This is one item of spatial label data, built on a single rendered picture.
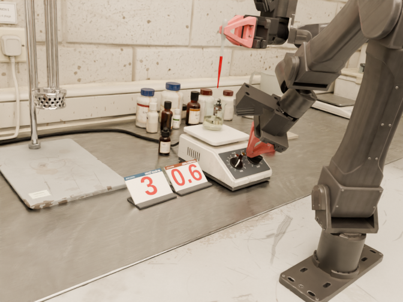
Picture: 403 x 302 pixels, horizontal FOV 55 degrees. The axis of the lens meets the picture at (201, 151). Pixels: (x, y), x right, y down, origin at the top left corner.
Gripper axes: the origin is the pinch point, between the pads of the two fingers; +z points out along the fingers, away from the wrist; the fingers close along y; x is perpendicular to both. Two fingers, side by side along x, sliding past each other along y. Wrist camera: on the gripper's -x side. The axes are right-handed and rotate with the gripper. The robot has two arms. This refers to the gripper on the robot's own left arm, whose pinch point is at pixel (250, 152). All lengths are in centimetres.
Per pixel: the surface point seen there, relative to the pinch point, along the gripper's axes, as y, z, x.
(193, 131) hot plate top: -4.9, 5.1, -12.5
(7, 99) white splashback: -13, 26, -56
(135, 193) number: 16.5, 7.2, -21.9
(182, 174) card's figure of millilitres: 7.6, 6.8, -13.2
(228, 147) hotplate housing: -1.0, 2.1, -4.5
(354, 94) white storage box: -91, 16, 71
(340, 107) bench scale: -66, 12, 54
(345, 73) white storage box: -97, 11, 64
